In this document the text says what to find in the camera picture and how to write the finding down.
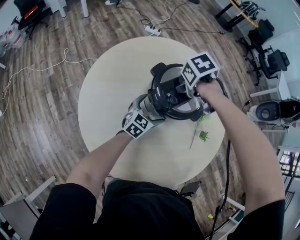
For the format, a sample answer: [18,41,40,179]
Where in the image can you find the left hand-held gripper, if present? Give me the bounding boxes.
[122,93,166,140]

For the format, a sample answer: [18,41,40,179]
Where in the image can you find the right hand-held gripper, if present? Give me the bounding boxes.
[175,51,220,99]

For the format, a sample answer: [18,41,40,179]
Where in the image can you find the black silver pressure cooker lid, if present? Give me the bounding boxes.
[147,64,207,121]

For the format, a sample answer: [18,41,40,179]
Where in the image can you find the silver pressure cooker pot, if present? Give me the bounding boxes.
[140,62,207,123]

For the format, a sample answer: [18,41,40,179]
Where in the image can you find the person's right forearm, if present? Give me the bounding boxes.
[206,95,285,218]

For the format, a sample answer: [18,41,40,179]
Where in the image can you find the person's left forearm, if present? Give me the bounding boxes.
[65,135,133,200]

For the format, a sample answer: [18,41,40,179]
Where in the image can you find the person's right hand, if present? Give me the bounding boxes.
[195,80,227,104]

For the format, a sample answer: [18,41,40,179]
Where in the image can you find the round black yellow-edged table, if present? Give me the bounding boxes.
[215,0,259,33]

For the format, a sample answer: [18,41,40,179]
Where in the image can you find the white power strip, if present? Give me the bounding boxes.
[144,25,162,37]

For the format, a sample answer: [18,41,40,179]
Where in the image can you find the purple artificial flower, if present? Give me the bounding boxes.
[189,97,215,150]

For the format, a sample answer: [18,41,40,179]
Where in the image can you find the black white backpack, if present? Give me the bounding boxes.
[239,1,266,21]

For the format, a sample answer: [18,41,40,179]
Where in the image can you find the long white desk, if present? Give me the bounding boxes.
[249,70,300,133]

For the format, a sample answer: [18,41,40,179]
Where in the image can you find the black flat device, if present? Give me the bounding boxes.
[180,180,203,198]

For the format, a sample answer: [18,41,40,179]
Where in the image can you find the person's black shirt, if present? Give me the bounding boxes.
[29,179,286,240]

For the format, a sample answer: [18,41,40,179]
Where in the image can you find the black metal rack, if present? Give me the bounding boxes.
[276,146,300,231]

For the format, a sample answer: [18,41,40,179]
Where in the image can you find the small white desk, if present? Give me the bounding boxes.
[44,0,90,18]

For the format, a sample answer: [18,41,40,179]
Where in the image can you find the group of water bottles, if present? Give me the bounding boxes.
[0,27,28,58]

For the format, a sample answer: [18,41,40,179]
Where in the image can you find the black office chair red strip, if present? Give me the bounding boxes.
[11,0,50,41]

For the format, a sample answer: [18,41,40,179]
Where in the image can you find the grey desk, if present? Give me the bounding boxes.
[0,175,57,240]

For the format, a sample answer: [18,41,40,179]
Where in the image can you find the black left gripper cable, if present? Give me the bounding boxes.
[101,174,111,195]

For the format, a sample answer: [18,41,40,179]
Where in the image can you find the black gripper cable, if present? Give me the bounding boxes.
[101,174,111,195]
[203,76,233,240]

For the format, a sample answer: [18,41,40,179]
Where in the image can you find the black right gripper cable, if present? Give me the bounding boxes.
[203,76,233,240]

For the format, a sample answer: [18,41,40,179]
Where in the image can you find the white floor cable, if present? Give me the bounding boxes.
[1,48,98,116]

